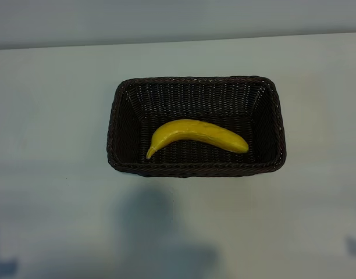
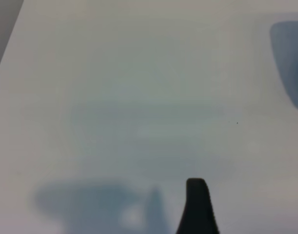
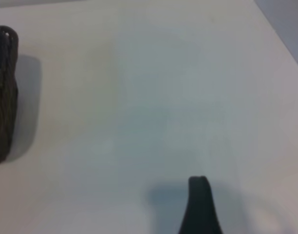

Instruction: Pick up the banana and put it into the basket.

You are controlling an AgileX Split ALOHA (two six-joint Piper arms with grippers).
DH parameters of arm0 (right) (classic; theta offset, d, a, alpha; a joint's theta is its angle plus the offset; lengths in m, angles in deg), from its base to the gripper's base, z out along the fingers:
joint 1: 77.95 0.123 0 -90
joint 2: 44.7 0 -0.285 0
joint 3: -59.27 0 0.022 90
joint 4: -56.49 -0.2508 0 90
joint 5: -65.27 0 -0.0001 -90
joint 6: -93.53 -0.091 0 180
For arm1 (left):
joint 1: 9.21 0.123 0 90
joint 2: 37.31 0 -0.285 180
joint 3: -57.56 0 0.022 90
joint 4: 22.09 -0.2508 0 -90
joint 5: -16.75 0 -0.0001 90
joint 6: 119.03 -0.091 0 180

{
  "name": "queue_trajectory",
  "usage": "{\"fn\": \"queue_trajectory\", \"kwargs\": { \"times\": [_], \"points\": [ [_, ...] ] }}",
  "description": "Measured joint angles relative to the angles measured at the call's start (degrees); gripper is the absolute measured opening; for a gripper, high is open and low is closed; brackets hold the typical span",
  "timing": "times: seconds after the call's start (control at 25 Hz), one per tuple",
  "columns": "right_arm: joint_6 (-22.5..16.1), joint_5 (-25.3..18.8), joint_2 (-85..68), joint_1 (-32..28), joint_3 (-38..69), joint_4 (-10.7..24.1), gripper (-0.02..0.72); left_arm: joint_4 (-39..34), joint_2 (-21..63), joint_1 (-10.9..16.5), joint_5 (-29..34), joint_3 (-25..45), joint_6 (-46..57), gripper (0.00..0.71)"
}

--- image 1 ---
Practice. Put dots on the yellow banana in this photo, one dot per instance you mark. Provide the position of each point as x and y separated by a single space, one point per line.
195 130

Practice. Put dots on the dark brown wicker basket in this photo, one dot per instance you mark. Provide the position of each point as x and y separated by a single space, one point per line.
195 98

